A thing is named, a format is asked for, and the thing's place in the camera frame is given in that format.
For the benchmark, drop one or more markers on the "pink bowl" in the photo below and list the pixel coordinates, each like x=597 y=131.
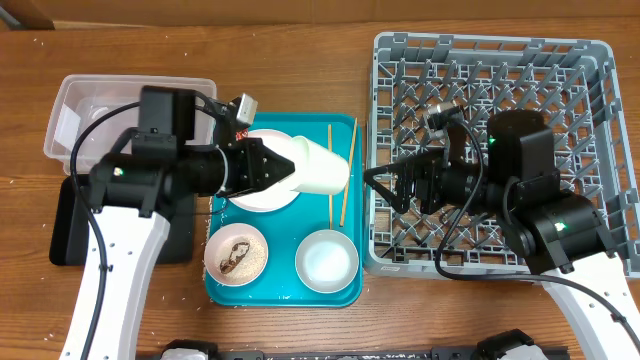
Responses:
x=218 y=238

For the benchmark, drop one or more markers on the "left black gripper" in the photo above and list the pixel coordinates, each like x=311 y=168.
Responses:
x=250 y=153

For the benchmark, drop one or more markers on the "clear plastic storage bin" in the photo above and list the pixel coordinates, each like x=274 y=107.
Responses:
x=84 y=98

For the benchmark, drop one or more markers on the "white paper cup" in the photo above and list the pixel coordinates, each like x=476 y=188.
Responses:
x=317 y=169

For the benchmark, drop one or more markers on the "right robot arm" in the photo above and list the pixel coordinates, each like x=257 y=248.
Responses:
x=562 y=236

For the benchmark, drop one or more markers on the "white round plate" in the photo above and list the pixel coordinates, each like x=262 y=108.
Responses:
x=280 y=194

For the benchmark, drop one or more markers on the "teal serving tray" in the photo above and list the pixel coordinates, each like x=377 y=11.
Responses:
x=284 y=229

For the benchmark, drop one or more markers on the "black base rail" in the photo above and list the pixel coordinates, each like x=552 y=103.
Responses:
x=435 y=353

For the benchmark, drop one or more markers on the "grey dishwasher rack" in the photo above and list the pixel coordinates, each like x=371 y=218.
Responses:
x=572 y=82

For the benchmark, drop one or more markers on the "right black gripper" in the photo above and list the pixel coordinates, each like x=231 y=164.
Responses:
x=424 y=166

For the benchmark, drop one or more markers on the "wooden chopstick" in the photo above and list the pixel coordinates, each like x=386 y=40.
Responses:
x=330 y=197
x=350 y=162

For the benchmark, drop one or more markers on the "right wooden chopstick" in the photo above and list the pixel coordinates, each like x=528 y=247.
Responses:
x=350 y=162

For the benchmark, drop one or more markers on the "red snack wrapper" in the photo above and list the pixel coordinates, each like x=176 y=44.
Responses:
x=241 y=134

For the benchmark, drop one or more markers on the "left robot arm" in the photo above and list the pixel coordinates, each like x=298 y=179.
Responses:
x=185 y=144

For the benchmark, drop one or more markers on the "black plastic tray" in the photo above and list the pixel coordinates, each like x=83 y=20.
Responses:
x=71 y=230

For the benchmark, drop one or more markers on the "left wooden chopstick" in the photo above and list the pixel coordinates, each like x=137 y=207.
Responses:
x=330 y=197

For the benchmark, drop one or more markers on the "grey bowl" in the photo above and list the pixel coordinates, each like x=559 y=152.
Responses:
x=327 y=261

